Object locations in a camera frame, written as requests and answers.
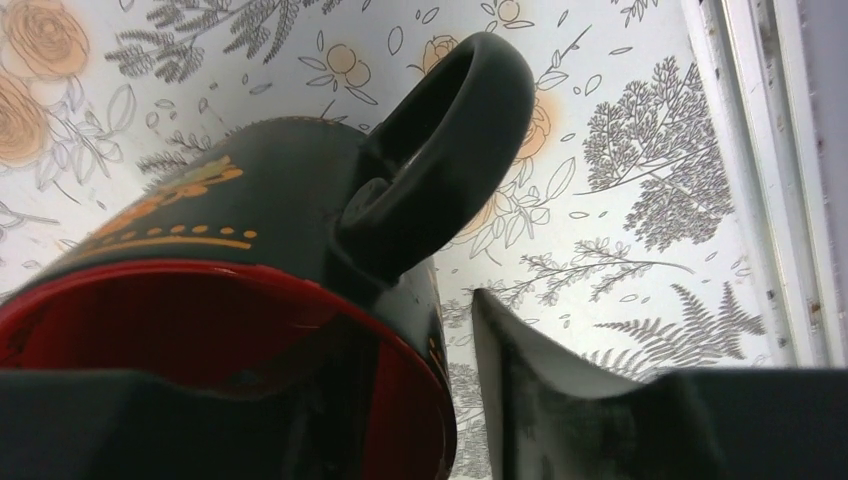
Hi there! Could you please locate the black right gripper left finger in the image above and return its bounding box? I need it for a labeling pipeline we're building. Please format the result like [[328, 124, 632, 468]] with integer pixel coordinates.
[[1, 370, 365, 479]]

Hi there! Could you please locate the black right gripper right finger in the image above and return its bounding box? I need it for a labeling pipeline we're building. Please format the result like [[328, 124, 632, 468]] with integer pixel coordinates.
[[471, 289, 847, 480]]

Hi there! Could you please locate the black mug with orange flowers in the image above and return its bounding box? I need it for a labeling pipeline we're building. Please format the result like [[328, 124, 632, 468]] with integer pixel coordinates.
[[1, 32, 534, 479]]

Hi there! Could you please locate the floral patterned table mat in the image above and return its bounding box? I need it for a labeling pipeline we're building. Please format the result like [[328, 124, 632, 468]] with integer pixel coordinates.
[[1, 1, 779, 479]]

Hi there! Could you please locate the aluminium frame rail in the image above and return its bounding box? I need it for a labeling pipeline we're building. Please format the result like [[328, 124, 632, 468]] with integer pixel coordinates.
[[681, 1, 847, 368]]

